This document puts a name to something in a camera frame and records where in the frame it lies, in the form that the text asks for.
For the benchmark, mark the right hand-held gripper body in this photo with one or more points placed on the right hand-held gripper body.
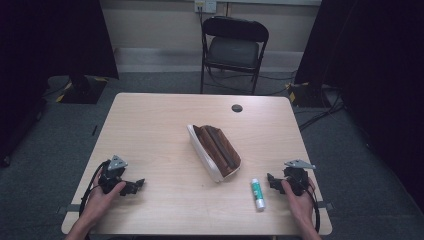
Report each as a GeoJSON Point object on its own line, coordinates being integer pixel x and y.
{"type": "Point", "coordinates": [296, 178]}

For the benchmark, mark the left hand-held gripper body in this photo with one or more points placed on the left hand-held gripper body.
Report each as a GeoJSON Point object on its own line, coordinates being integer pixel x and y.
{"type": "Point", "coordinates": [113, 173]}

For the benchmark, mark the person's right hand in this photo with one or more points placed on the person's right hand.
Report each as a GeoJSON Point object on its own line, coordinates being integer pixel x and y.
{"type": "Point", "coordinates": [300, 205]}

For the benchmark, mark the person's left hand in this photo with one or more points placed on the person's left hand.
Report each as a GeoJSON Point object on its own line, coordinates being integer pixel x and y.
{"type": "Point", "coordinates": [100, 200]}

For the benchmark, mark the white and green glue stick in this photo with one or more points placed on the white and green glue stick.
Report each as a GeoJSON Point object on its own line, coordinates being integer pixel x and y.
{"type": "Point", "coordinates": [258, 195]}

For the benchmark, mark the black stand base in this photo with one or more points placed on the black stand base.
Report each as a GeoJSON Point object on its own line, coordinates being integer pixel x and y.
{"type": "Point", "coordinates": [308, 95]}
{"type": "Point", "coordinates": [83, 90]}

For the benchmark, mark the black folding chair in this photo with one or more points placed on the black folding chair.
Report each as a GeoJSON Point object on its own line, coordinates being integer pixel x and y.
{"type": "Point", "coordinates": [233, 50]}

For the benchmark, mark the dark curtain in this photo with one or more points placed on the dark curtain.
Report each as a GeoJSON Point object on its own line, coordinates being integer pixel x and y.
{"type": "Point", "coordinates": [50, 43]}
{"type": "Point", "coordinates": [373, 66]}

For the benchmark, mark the grey table edge bracket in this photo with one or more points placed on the grey table edge bracket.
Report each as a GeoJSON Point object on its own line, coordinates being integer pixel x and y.
{"type": "Point", "coordinates": [68, 209]}
{"type": "Point", "coordinates": [326, 205]}

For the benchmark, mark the white wall socket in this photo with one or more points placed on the white wall socket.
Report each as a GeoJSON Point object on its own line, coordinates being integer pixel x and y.
{"type": "Point", "coordinates": [205, 5]}

